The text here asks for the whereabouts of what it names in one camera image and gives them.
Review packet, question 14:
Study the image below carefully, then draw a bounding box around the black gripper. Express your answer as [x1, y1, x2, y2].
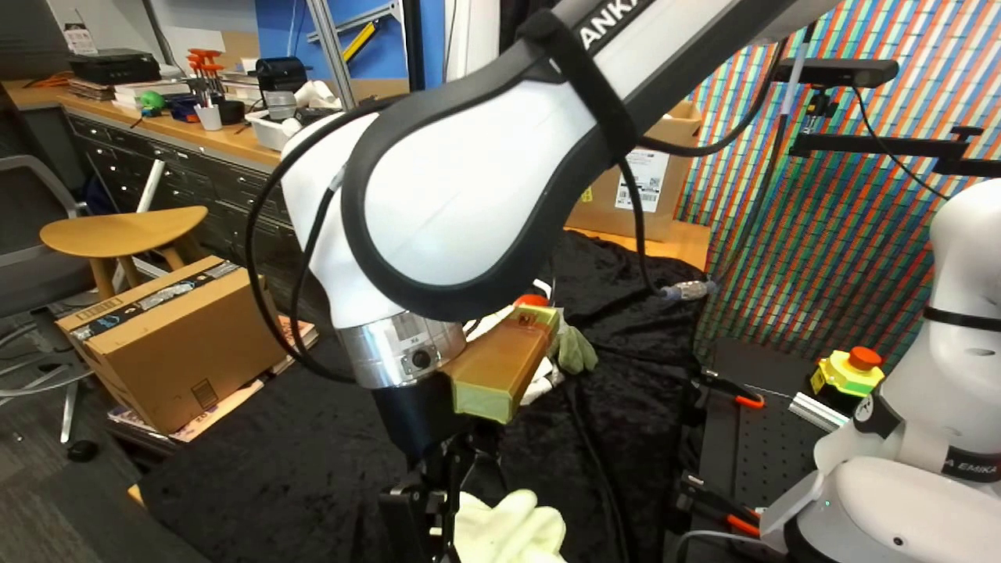
[374, 373, 470, 563]

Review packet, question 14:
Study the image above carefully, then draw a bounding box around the pale yellow cloth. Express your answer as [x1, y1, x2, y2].
[451, 488, 571, 563]

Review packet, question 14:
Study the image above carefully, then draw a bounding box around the olive green cloth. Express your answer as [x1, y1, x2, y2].
[514, 291, 605, 378]

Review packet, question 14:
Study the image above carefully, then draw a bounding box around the black table cloth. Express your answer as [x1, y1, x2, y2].
[138, 229, 724, 563]

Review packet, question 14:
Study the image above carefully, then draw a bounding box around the large cardboard box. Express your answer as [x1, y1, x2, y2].
[56, 252, 291, 437]

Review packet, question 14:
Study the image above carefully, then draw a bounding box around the tan wooden platform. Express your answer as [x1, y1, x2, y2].
[561, 199, 717, 276]

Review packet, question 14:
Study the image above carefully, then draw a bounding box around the short aluminium bar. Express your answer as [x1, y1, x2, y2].
[789, 390, 855, 435]

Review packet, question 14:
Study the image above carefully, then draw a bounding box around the white plastic bin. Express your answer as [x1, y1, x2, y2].
[245, 102, 316, 157]

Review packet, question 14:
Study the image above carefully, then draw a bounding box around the wooden stool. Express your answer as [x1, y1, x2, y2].
[39, 202, 213, 299]

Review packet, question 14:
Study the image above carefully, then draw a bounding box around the wooden top workbench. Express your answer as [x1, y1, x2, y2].
[0, 75, 316, 323]

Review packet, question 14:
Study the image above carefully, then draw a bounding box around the yellow red emergency stop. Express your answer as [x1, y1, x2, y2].
[810, 343, 888, 403]

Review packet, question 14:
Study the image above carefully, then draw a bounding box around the black pole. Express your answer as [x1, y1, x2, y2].
[404, 0, 451, 94]

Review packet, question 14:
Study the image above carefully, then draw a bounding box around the grey slanted metal pole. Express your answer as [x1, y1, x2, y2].
[306, 0, 359, 107]

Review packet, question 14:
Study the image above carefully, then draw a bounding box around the small green object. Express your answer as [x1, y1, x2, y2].
[134, 87, 173, 119]

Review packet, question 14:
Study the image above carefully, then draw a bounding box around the blue board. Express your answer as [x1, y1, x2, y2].
[255, 0, 451, 92]

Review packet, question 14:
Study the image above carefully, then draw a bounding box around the small orange object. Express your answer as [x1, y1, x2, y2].
[185, 48, 229, 78]

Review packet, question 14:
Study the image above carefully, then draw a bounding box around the multicolour striped backdrop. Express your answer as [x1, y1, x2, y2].
[682, 0, 1001, 369]

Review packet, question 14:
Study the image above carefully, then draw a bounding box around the black device box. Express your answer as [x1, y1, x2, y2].
[66, 51, 166, 87]

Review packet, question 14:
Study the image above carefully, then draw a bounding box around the black horizontal bar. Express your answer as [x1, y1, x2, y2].
[789, 125, 1001, 182]

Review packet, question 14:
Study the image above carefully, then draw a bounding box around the orange handled clamp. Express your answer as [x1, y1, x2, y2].
[680, 472, 768, 541]
[691, 369, 769, 412]

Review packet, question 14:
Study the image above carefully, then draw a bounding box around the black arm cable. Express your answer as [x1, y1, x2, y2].
[245, 60, 838, 389]

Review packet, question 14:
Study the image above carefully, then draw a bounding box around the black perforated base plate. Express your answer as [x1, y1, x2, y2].
[666, 340, 838, 563]

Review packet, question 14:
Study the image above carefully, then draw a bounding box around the aluminium frame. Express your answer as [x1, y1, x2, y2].
[111, 157, 169, 295]

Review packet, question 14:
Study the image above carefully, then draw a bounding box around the thin black camera cable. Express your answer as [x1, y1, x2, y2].
[849, 82, 956, 202]

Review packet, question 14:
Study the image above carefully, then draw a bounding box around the black camera on stand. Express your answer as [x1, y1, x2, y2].
[769, 55, 900, 119]

